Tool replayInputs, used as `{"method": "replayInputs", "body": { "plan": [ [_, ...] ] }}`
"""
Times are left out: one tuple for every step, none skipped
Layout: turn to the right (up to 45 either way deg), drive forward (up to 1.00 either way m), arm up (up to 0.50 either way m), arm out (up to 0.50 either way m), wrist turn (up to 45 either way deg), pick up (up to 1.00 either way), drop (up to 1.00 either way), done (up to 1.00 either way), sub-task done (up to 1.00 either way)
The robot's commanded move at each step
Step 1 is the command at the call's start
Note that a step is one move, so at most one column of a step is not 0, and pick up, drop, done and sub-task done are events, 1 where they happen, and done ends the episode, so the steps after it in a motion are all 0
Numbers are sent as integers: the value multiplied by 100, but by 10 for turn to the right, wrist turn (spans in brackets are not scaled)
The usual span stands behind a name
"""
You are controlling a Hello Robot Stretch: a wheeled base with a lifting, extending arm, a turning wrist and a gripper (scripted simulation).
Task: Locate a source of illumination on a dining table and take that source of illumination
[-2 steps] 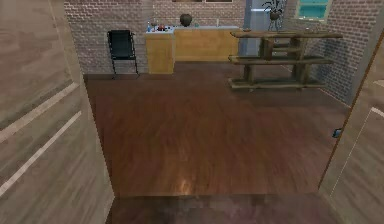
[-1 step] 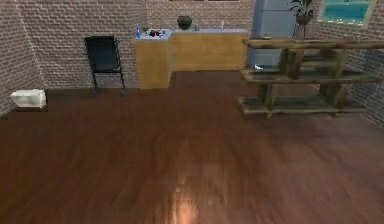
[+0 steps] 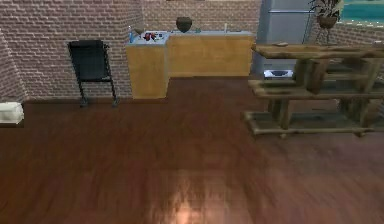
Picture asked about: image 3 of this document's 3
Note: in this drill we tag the grey fridge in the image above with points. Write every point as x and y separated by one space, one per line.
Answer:
286 30

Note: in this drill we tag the blue bottle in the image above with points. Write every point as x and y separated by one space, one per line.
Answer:
130 35

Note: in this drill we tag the potted house plant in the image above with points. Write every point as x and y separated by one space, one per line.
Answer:
327 15

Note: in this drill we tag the white candle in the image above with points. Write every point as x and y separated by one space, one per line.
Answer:
225 27

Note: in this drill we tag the window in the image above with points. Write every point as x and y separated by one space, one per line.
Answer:
363 10

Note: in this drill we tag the red small item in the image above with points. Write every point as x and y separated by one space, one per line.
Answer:
148 36

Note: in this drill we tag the small brown flat item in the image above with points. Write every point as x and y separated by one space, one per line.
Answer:
280 43

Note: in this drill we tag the rustic wooden shelf unit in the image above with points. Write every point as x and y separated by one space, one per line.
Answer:
313 86

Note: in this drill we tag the wooden kitchen counter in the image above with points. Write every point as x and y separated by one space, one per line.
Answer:
200 56

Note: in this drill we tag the dark round bowl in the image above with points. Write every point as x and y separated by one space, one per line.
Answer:
184 24

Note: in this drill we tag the black folding chair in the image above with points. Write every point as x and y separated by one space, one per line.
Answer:
90 61

